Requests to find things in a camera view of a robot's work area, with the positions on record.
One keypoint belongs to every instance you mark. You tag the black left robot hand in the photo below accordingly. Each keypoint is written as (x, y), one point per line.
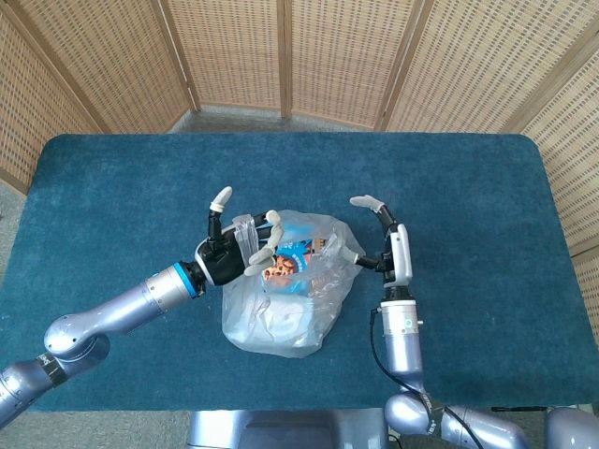
(220, 259)

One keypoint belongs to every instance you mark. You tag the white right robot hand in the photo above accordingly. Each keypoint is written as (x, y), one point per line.
(400, 257)

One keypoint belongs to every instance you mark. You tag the blue cookie package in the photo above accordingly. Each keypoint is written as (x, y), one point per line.
(290, 266)

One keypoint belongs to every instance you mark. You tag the brown snack box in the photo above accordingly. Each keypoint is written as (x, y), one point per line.
(320, 247)

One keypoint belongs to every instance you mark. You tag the white tissue pack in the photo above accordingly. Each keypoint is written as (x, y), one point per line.
(281, 322)

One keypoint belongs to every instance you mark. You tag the clear plastic shopping bag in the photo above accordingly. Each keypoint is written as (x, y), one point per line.
(281, 327)

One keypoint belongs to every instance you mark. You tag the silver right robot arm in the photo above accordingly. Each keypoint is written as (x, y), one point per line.
(402, 337)

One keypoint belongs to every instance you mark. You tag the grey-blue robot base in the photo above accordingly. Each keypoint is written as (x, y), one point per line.
(290, 430)

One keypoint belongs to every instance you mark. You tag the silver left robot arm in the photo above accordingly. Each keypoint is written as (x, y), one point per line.
(126, 304)

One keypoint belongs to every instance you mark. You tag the blue velvet table cloth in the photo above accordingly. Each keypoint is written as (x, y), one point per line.
(468, 187)

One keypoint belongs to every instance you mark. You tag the white power plug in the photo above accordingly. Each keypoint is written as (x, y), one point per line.
(395, 430)

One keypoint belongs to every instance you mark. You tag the woven bamboo screen panel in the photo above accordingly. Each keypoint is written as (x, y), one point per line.
(482, 65)
(234, 51)
(33, 117)
(346, 56)
(117, 61)
(571, 154)

